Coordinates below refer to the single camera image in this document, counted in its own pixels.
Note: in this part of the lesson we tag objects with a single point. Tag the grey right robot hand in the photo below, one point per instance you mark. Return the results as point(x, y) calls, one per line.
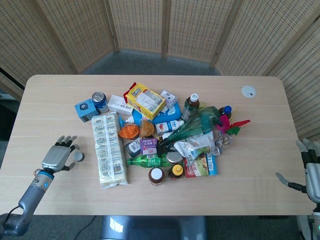
point(313, 175)

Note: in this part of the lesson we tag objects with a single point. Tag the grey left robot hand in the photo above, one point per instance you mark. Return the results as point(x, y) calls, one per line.
point(55, 156)

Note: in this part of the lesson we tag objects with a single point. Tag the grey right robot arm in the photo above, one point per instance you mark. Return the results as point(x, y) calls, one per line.
point(316, 225)

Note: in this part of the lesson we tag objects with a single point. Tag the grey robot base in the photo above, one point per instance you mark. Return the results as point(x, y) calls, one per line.
point(155, 228)

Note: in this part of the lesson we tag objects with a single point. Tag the long white sponge pack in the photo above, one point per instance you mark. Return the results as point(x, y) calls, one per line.
point(108, 150)

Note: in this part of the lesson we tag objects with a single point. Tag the blue box with speaker print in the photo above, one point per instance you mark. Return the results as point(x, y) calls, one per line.
point(85, 110)

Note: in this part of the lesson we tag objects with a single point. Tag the blue soda can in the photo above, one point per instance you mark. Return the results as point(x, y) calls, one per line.
point(100, 102)

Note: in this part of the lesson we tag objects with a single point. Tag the orange snack bag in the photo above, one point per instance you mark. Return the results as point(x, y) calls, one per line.
point(128, 131)

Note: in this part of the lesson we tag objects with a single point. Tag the dark grey box with barcode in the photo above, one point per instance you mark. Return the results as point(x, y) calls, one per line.
point(132, 148)

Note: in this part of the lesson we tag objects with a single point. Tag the white box with barcode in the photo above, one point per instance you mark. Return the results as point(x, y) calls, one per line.
point(119, 104)

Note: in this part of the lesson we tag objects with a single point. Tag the small green soda bottle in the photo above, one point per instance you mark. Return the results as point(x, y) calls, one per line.
point(147, 161)

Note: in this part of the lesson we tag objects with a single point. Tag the purple carton box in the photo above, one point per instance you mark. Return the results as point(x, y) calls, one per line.
point(148, 146)

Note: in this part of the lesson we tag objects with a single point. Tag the clear fruit jelly cup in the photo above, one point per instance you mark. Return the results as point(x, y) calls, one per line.
point(147, 128)

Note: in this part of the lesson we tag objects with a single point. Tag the colourful feather shuttlecock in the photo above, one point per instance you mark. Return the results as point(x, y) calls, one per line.
point(226, 125)

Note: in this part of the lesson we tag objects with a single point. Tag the light blue tube can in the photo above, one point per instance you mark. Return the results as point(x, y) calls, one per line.
point(212, 164)

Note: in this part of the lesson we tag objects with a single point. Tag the brown drink bottle white cap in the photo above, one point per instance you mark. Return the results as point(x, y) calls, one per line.
point(156, 176)

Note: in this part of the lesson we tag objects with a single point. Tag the yellow snack bag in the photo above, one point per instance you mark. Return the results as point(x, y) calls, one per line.
point(146, 100)

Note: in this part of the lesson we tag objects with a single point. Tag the dark bottle with blue cap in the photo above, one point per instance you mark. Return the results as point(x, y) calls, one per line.
point(226, 111)

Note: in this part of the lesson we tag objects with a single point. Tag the small white milk bottle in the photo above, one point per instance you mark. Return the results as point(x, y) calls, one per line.
point(167, 126)

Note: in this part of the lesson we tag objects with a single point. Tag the red and green carton box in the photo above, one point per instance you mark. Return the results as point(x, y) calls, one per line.
point(197, 168)

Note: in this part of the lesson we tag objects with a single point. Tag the silver white snack bag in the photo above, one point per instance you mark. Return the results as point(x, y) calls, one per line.
point(197, 147)

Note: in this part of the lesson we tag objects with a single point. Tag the glass jar with metal lid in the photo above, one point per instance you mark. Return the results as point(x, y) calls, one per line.
point(174, 157)

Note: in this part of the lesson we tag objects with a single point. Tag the blue wet wipes pack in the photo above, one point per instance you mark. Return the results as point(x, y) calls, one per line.
point(168, 114)

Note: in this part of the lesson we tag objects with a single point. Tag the honey bottle yellow cap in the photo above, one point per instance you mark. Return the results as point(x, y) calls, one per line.
point(175, 172)

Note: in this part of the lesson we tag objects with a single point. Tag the small white purple box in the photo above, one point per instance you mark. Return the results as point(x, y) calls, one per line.
point(168, 98)

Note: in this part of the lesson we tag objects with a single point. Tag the wicker folding screen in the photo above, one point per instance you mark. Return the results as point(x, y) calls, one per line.
point(75, 30)

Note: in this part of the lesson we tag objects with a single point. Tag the green tea bottle white cap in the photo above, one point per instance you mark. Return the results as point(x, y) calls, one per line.
point(190, 106)

